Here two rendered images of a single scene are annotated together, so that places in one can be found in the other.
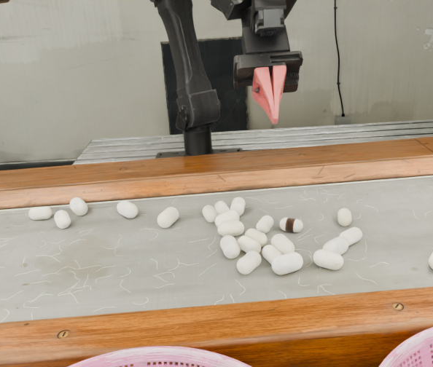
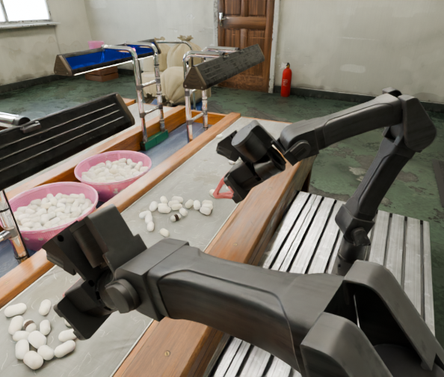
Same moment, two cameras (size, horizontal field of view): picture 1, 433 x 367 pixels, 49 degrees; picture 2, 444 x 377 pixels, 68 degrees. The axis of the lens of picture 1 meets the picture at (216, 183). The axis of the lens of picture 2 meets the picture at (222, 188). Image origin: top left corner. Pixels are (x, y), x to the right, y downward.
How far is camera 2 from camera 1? 1.25 m
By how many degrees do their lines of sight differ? 98
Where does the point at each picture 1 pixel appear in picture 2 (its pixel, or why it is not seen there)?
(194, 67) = (358, 193)
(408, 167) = not seen: hidden behind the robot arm
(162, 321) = (151, 176)
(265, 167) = (230, 225)
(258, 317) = (134, 188)
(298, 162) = (225, 237)
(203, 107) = (340, 219)
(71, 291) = (190, 174)
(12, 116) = not seen: outside the picture
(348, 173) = not seen: hidden behind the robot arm
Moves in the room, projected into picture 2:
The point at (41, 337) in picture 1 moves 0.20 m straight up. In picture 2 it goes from (166, 164) to (161, 110)
